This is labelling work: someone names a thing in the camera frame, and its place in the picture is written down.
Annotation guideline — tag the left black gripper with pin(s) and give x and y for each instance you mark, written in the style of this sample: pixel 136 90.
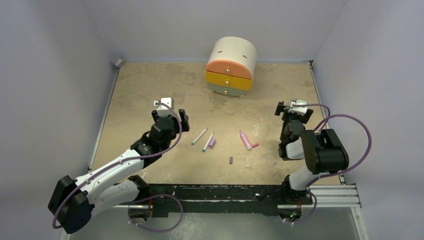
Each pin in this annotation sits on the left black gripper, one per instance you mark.
pixel 183 118

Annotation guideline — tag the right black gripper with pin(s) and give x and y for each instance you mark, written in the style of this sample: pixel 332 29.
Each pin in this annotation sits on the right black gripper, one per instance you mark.
pixel 289 118

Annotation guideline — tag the white pen green tip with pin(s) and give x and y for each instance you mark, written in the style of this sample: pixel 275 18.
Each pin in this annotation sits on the white pen green tip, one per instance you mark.
pixel 198 137

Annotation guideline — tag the purple pen cap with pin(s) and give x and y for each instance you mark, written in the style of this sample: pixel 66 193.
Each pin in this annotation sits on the purple pen cap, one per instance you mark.
pixel 212 143

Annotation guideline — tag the pink marker pen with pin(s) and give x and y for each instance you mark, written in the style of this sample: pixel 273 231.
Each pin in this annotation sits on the pink marker pen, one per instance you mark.
pixel 247 144

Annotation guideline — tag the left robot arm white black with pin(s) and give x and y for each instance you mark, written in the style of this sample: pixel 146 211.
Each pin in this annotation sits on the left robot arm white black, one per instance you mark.
pixel 75 201

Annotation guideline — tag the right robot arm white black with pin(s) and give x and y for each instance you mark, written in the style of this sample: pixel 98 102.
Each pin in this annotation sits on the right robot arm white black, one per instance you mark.
pixel 322 151

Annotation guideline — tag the white pen blue tip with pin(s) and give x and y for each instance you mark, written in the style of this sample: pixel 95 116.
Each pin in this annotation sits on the white pen blue tip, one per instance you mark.
pixel 208 142

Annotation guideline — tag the small three-drawer cabinet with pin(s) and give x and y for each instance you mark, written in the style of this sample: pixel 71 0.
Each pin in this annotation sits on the small three-drawer cabinet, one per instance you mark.
pixel 231 66

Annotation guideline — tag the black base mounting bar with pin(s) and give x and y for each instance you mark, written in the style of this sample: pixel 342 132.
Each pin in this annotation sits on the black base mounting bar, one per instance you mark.
pixel 268 200

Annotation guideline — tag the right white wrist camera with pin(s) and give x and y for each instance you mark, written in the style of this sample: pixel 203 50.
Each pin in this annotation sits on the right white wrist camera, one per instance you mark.
pixel 298 106

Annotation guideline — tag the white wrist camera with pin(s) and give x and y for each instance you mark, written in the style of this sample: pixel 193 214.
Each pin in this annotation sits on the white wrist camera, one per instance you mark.
pixel 164 103
pixel 298 106

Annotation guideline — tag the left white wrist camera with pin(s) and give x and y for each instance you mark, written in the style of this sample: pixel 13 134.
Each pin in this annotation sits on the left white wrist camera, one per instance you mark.
pixel 164 103

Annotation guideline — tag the grey corner bracket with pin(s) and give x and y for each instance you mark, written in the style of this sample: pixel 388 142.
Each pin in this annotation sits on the grey corner bracket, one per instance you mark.
pixel 118 61

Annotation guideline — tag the aluminium frame rail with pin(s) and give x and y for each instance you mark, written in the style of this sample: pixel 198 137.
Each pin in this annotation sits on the aluminium frame rail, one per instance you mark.
pixel 324 196

